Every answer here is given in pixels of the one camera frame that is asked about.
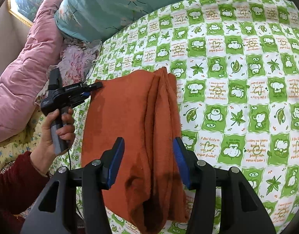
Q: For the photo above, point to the purple floral ruffled cloth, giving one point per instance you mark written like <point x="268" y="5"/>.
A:
<point x="76" y="61"/>

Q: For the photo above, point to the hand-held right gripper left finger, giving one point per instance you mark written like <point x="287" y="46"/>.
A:
<point x="115" y="163"/>

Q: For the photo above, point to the pink padded quilt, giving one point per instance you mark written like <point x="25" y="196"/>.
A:
<point x="22" y="78"/>

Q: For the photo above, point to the teal floral quilt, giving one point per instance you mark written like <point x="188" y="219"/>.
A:
<point x="103" y="4"/>

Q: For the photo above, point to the person's left forearm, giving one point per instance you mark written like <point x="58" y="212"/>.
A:
<point x="12" y="187"/>

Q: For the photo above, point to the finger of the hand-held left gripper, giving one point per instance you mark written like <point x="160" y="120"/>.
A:
<point x="94" y="85"/>
<point x="86" y="94"/>

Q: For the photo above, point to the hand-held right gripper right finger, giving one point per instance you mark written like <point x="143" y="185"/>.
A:
<point x="182" y="162"/>

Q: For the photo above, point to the orange knit sweater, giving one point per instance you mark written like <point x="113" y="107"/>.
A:
<point x="130" y="117"/>

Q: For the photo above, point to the green white checkered bed sheet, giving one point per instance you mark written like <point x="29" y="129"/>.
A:
<point x="237" y="90"/>

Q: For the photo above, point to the gold framed picture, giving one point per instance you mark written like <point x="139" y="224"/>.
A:
<point x="30" y="2"/>

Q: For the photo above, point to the person's left hand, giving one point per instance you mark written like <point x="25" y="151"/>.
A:
<point x="44" y="139"/>

